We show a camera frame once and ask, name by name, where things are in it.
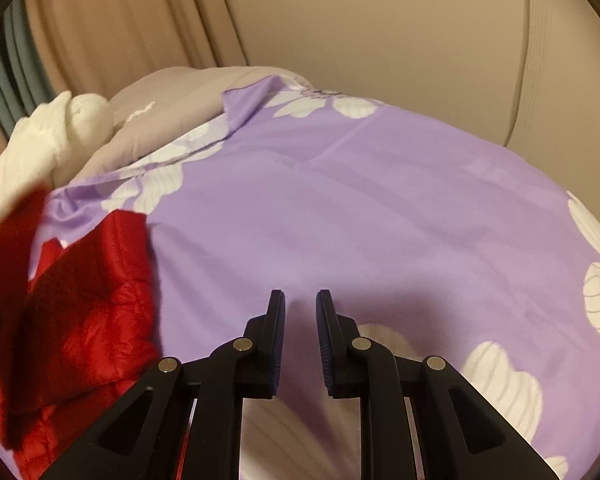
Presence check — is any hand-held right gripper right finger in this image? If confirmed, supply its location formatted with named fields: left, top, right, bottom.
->
left=316, top=289, right=556, bottom=480

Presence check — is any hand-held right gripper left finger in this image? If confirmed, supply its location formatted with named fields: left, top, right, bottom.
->
left=40, top=289, right=287, bottom=480

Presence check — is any red puffer jacket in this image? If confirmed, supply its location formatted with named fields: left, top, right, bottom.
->
left=0, top=185, right=191, bottom=480

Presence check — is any purple floral bed sheet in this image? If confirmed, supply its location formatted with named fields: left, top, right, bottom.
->
left=0, top=74, right=600, bottom=480

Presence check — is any grey pillow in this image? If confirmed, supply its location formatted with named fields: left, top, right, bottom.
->
left=72, top=65, right=316, bottom=181

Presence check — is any white plush goose toy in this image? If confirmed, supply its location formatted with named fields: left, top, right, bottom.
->
left=0, top=91, right=116, bottom=256

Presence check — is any teal curtain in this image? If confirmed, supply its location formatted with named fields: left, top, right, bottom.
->
left=0, top=0, right=56, bottom=131

